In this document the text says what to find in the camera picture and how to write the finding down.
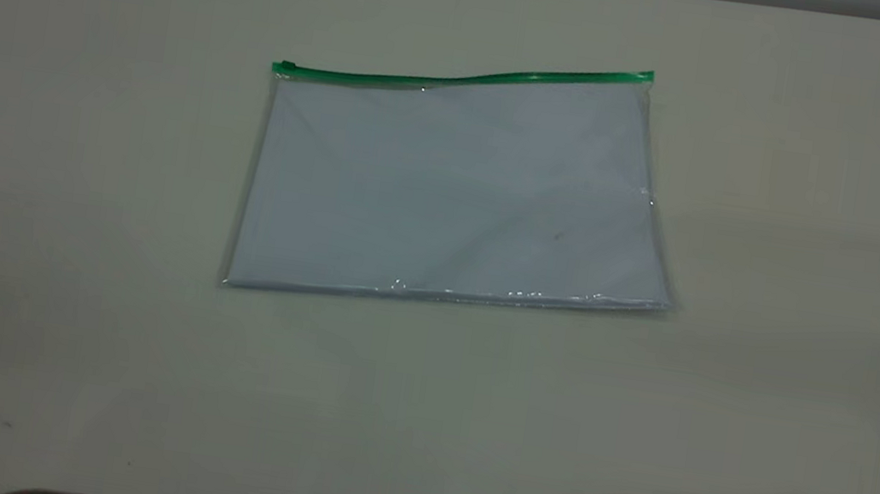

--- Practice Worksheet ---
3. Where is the clear zip bag green zipper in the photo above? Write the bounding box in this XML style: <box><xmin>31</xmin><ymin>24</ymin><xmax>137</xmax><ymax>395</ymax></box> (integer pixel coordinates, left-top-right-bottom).
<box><xmin>217</xmin><ymin>15</ymin><xmax>707</xmax><ymax>349</ymax></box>

